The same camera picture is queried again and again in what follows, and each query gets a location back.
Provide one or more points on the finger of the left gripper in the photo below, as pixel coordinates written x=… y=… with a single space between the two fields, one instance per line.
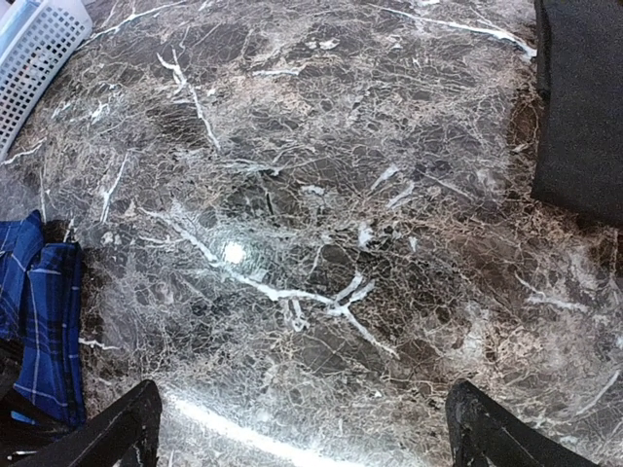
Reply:
x=24 y=427

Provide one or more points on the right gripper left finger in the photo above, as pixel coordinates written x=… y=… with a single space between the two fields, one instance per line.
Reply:
x=125 y=434

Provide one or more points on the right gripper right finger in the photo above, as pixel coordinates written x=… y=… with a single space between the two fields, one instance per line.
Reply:
x=484 y=433

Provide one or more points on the blue plaid long sleeve shirt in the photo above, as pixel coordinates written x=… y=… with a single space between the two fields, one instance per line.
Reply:
x=41 y=286

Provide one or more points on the black shirt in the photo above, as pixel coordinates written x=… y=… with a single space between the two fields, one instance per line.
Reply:
x=579 y=78

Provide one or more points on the white plastic mesh basket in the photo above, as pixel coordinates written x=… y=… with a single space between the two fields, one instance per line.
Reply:
x=32 y=60

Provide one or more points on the light blue shirt in basket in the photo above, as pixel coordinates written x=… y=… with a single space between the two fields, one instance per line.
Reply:
x=15 y=17

